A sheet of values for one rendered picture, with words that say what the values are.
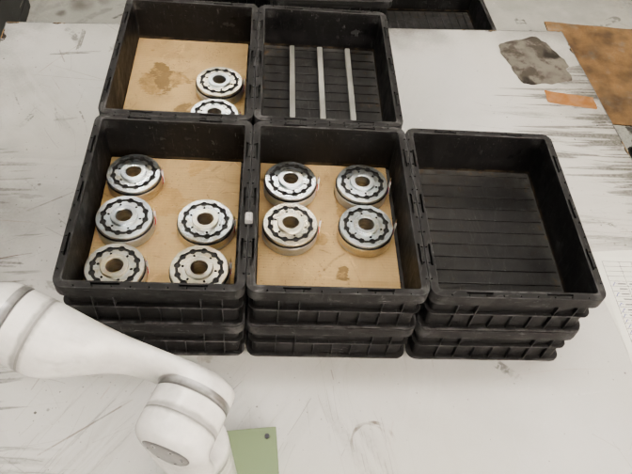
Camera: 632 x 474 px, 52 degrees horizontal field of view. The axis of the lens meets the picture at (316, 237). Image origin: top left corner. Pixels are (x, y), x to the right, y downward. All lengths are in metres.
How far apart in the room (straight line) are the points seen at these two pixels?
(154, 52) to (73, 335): 0.98
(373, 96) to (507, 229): 0.45
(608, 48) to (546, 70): 1.60
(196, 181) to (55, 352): 0.62
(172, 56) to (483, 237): 0.83
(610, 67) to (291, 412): 2.64
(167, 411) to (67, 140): 0.98
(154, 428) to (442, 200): 0.80
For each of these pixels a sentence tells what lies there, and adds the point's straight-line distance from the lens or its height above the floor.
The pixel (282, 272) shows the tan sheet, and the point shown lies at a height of 0.83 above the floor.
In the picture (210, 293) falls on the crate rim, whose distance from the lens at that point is 1.05.
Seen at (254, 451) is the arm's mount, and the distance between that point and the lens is 1.09.
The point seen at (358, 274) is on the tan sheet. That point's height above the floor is 0.83.
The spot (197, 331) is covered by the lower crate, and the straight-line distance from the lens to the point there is 1.15.
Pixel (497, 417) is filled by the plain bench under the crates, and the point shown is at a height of 0.70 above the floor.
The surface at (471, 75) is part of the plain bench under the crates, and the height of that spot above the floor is 0.70.
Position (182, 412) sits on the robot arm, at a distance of 0.77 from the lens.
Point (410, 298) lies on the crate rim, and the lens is 1.07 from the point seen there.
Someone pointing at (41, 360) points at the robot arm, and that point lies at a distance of 0.80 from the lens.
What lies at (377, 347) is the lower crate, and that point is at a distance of 1.23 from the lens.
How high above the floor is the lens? 1.80
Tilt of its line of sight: 52 degrees down
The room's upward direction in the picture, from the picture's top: 8 degrees clockwise
